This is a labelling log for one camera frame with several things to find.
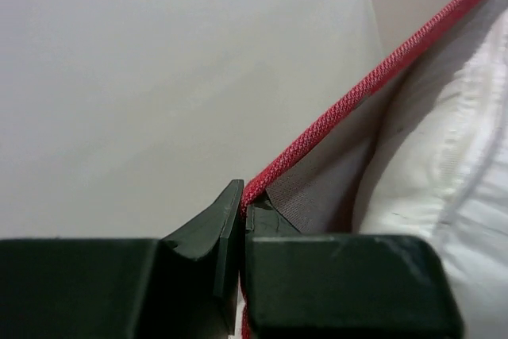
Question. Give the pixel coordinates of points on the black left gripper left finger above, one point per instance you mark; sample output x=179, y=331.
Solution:
x=182, y=286

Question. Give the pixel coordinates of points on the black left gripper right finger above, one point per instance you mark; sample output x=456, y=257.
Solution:
x=342, y=285

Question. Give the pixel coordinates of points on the red patterned pillowcase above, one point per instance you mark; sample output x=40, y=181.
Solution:
x=313, y=183

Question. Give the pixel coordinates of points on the white pillow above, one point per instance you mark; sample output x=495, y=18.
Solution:
x=439, y=167

